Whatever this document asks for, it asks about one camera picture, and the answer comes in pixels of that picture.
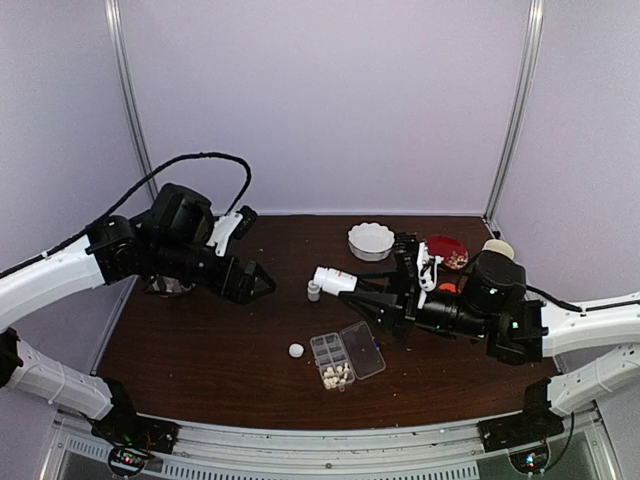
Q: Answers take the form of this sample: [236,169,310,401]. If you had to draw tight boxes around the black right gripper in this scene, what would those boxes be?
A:
[339,263,493,346]

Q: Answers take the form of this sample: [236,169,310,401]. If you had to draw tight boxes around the orange pill bottle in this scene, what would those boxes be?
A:
[438,283,457,293]

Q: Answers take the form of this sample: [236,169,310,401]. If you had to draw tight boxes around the clear plastic pill organizer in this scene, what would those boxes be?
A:
[310,321,386,391]

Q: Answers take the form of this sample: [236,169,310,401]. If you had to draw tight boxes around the white bottle cap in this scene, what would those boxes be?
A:
[288,343,305,358]

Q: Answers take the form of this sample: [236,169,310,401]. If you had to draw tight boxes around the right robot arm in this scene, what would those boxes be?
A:
[314,243,639,442]

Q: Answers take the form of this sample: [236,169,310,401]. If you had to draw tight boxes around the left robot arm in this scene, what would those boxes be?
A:
[1,183,276,444]

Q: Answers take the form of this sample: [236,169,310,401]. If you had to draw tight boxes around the white pills in organizer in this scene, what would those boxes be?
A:
[323,376,349,390]

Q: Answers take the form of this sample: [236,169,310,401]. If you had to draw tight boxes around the small white pill bottle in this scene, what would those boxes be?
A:
[307,280,321,302]

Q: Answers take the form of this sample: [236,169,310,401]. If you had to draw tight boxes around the white fluted ceramic bowl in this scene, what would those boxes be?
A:
[347,222,395,262]

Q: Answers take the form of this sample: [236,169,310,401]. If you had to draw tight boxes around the red floral saucer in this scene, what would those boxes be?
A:
[426,235,470,271]

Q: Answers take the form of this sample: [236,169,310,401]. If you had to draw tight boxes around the floral mug yellow inside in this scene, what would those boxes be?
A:
[142,276,196,298]

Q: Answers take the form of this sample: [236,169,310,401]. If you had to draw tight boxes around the cream ribbed ceramic mug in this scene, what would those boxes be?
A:
[482,239,515,260]

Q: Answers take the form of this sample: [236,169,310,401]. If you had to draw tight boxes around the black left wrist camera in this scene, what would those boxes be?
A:
[207,205,258,257]

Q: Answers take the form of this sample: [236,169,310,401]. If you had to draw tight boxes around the aluminium frame post right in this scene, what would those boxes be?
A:
[483,0,545,231]

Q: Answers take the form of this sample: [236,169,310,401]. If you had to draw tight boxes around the aluminium frame post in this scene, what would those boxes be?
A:
[483,0,545,231]
[104,0,153,177]

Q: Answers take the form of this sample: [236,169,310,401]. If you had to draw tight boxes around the black camera cable right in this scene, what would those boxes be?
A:
[524,284,640,316]

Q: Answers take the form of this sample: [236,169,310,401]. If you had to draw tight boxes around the black camera cable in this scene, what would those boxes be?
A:
[524,284,640,316]
[0,150,252,271]

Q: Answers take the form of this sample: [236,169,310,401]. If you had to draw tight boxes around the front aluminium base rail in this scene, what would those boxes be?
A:
[36,406,623,479]

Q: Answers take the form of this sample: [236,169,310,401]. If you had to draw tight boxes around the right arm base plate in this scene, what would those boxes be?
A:
[477,412,564,453]

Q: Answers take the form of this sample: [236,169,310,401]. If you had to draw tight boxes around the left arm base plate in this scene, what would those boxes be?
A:
[88,414,179,454]

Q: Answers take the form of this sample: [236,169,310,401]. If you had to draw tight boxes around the black camera cable left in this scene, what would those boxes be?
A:
[0,150,252,271]

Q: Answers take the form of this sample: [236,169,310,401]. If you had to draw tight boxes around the aluminium frame post left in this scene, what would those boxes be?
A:
[104,0,153,177]

